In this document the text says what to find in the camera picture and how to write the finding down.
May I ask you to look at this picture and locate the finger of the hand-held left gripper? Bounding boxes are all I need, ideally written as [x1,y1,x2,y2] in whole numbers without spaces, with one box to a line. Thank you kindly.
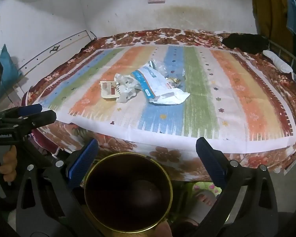
[0,110,58,130]
[0,103,43,119]

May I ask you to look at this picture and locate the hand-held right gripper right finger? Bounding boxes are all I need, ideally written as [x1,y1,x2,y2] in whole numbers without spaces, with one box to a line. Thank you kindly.
[195,137,279,237]

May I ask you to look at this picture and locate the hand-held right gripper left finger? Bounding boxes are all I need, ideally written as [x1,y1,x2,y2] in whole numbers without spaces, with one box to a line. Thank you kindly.
[15,138,104,237]

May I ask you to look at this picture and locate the dark bin with gold rim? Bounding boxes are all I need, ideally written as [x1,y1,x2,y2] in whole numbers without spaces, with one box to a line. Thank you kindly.
[84,152,173,233]

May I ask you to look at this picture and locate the white paper sheet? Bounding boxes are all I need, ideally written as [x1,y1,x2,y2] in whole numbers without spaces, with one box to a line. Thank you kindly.
[131,64,191,105]

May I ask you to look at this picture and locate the person's left hand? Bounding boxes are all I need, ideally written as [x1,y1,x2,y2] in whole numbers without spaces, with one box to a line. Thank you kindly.
[0,146,18,186]

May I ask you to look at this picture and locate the green patterned pajama leg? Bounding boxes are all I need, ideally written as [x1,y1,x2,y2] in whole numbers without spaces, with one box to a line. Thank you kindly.
[191,181,223,196]

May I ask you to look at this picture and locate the person's foot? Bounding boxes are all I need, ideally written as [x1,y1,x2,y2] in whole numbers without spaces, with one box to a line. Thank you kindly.
[195,193,216,206]

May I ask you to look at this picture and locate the striped colourful tablecloth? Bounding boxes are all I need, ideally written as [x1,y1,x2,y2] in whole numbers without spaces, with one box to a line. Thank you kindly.
[22,28,296,181]

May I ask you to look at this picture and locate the blue plastic bag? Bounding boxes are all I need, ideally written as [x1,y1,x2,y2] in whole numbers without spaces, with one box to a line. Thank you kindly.
[0,44,21,97]

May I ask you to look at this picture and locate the white slipper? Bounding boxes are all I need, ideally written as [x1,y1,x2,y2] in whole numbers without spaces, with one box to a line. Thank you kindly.
[189,189,219,224]

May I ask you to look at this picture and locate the white wooden headboard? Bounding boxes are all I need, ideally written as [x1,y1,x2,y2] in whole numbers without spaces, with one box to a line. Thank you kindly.
[16,30,97,79]

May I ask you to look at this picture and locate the striped colourful mat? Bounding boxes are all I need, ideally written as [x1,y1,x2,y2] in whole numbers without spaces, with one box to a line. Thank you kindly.
[39,45,296,153]

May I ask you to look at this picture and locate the small beige cardboard box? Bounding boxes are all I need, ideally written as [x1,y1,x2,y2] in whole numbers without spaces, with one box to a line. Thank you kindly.
[100,80,119,100]

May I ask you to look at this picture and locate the crumpled white paper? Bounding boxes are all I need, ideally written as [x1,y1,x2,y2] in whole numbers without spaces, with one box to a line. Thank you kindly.
[113,73,141,103]

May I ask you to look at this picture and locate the clear plastic bag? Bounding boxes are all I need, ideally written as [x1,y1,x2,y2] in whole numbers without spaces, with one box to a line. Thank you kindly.
[148,60,174,78]

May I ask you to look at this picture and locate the white rolled pillow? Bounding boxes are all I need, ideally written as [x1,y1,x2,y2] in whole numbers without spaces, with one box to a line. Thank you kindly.
[262,50,294,73]

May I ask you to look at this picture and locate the black cloth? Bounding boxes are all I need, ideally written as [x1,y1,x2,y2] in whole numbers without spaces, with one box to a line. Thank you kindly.
[222,33,269,55]

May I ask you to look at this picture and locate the yellow hanging garment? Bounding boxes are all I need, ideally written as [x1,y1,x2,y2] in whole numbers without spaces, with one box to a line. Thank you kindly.
[252,0,294,55]

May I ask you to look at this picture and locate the metal bed frame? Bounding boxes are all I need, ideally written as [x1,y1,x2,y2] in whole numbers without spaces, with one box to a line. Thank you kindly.
[268,39,296,76]

